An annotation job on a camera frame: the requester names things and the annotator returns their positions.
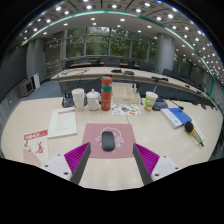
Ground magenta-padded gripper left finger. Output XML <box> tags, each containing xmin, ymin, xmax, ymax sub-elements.
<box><xmin>41</xmin><ymin>142</ymin><xmax>92</xmax><ymax>185</ymax></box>

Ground pink mouse pad with drawing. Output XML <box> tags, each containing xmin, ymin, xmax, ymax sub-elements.
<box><xmin>82</xmin><ymin>122</ymin><xmax>137</xmax><ymax>159</ymax></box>

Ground black handheld microphone yellow ring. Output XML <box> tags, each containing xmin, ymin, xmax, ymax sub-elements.
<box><xmin>184</xmin><ymin>120</ymin><xmax>205</xmax><ymax>148</ymax></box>

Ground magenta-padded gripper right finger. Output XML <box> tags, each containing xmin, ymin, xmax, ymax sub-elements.
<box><xmin>132</xmin><ymin>143</ymin><xmax>183</xmax><ymax>186</ymax></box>

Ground red bottle with green band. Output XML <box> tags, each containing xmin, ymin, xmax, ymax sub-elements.
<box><xmin>100</xmin><ymin>75</ymin><xmax>114</xmax><ymax>112</ymax></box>

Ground curved conference desk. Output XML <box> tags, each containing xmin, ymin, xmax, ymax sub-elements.
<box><xmin>49</xmin><ymin>65</ymin><xmax>216</xmax><ymax>104</ymax></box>

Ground group of dark office chairs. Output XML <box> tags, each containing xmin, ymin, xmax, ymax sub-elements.
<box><xmin>64</xmin><ymin>57</ymin><xmax>214</xmax><ymax>101</ymax></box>

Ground blue and white book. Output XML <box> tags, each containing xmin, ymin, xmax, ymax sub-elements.
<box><xmin>160</xmin><ymin>107</ymin><xmax>193</xmax><ymax>129</ymax></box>

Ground printed paper cup with straw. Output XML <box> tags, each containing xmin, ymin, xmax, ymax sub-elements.
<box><xmin>143</xmin><ymin>83</ymin><xmax>159</xmax><ymax>112</ymax></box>

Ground flat white cardboard box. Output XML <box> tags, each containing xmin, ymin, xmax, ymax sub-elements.
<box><xmin>112</xmin><ymin>82</ymin><xmax>142</xmax><ymax>105</ymax></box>

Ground colourful sticker sheet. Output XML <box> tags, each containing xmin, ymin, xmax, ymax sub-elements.
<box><xmin>111</xmin><ymin>103</ymin><xmax>143</xmax><ymax>117</ymax></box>

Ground white booklet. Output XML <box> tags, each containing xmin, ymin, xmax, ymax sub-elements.
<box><xmin>47</xmin><ymin>107</ymin><xmax>78</xmax><ymax>139</ymax></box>

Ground group of ceiling lights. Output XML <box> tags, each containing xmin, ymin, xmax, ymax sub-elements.
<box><xmin>21</xmin><ymin>0</ymin><xmax>224</xmax><ymax>79</ymax></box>

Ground dark grey computer mouse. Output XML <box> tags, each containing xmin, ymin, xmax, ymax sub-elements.
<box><xmin>101</xmin><ymin>130</ymin><xmax>116</xmax><ymax>152</ymax></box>

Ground red and white pamphlet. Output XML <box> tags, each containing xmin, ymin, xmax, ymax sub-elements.
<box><xmin>22</xmin><ymin>129</ymin><xmax>50</xmax><ymax>168</ymax></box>

